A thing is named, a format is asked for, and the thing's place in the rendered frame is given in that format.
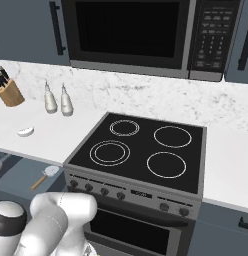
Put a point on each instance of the black stove knob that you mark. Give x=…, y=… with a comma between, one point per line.
x=121, y=195
x=73, y=183
x=104, y=191
x=184, y=211
x=164, y=207
x=89, y=187

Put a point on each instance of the grey-blue drawer front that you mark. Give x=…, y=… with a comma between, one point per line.
x=222, y=216

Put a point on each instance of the grey-blue cupboard door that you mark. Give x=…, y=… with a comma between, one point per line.
x=26, y=30
x=219, y=241
x=236, y=75

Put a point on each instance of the oven door with dark window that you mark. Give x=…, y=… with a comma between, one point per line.
x=136, y=233

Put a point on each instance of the wooden knife block with knives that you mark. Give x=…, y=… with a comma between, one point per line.
x=11, y=95

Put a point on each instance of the steel stove with black hob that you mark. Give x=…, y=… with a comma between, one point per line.
x=139, y=150

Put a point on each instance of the black and steel microwave oven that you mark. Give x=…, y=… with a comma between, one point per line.
x=129, y=33

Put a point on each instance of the grey-blue lower cupboard door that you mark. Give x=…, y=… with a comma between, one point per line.
x=219, y=241

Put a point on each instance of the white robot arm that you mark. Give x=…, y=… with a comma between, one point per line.
x=52, y=220

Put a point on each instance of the open grey-blue drawer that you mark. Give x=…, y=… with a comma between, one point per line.
x=19, y=180

